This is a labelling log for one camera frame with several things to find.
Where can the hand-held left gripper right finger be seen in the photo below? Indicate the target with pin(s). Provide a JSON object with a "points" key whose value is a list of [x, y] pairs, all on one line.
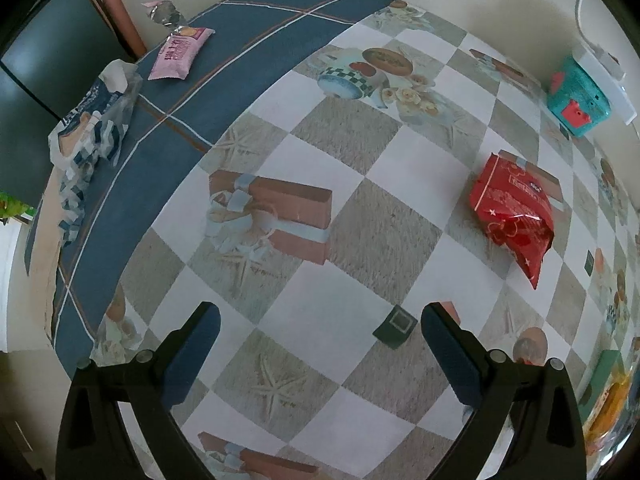
{"points": [[450, 360]]}

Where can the small pink wrapper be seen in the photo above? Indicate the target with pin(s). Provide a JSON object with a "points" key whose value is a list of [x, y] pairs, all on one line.
{"points": [[177, 55]]}

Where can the brown wooden post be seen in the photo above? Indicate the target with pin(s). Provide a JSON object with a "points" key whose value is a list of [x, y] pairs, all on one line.
{"points": [[117, 10]]}

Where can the dark flat screen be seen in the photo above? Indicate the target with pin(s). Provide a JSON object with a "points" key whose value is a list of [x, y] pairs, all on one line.
{"points": [[45, 75]]}

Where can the small red patterned snack packet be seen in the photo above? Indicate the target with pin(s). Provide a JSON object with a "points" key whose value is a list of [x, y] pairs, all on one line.
{"points": [[515, 210]]}

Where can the clear crumpled wrapper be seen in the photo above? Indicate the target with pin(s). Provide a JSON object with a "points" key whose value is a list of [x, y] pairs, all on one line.
{"points": [[165, 12]]}

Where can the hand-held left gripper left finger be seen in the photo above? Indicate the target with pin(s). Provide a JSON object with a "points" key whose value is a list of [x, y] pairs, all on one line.
{"points": [[195, 355]]}

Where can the blue white plastic bag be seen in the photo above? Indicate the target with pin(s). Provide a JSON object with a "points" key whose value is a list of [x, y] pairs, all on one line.
{"points": [[87, 125]]}

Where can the checkered patterned tablecloth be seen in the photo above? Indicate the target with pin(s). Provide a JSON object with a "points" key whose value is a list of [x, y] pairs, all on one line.
{"points": [[310, 310]]}

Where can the white power strip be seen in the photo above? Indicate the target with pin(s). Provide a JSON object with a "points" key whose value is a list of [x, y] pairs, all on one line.
{"points": [[607, 80]]}

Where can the teal box with red label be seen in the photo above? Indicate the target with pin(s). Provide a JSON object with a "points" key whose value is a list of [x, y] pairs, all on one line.
{"points": [[575, 95]]}

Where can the blue plaid cloth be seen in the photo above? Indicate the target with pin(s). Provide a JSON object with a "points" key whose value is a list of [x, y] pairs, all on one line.
{"points": [[225, 60]]}

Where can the orange yellow snack packet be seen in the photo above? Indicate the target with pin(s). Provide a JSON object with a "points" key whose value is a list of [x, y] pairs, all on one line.
{"points": [[612, 400]]}

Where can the green leafy object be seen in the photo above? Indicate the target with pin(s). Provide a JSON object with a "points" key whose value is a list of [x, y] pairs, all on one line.
{"points": [[10, 207]]}

